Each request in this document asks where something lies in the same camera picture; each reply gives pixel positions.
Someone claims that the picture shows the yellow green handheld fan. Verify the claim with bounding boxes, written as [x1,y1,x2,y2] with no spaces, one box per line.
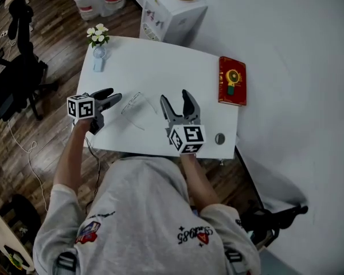
[225,69,244,96]

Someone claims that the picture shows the person's right forearm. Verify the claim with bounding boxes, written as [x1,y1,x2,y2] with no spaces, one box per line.
[179,152,220,214]

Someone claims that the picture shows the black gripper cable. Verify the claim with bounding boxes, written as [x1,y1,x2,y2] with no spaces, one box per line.
[84,136,101,214]

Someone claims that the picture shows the black chair with armrest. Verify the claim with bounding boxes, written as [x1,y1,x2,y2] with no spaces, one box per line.
[240,199,309,249]

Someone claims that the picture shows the person's left forearm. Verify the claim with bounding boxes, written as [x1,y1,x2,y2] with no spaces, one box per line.
[53,119,92,196]

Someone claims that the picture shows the red hardcover book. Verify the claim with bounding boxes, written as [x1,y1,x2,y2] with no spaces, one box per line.
[217,56,247,107]

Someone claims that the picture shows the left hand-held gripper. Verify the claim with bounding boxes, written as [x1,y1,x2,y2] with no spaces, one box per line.
[67,88,123,136]

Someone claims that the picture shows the white flowers in pot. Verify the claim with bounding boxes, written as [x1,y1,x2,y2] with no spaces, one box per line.
[86,23,111,48]

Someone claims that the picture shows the white water dispenser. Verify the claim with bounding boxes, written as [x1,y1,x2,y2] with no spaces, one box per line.
[139,0,209,46]

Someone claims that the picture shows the clear-framed eyeglasses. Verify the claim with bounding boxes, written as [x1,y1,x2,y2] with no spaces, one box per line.
[120,92,159,131]

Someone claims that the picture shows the black strap buckle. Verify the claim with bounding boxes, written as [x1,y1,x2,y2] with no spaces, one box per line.
[56,250,78,273]
[225,247,244,265]

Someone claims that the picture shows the person's grey printed shirt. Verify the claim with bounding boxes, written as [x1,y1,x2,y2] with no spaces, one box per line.
[33,156,261,275]

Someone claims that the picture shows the white floor cable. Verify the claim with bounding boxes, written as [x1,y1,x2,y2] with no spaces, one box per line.
[6,38,49,211]

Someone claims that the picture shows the round white table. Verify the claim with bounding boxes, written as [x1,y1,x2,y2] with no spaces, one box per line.
[0,193,42,273]

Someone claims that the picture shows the light blue handheld fan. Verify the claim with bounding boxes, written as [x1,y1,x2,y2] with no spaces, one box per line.
[92,46,107,73]

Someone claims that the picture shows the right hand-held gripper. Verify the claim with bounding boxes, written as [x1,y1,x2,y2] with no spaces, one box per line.
[159,89,206,155]

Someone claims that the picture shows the black office chair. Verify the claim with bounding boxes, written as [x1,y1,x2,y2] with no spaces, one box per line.
[0,0,60,122]

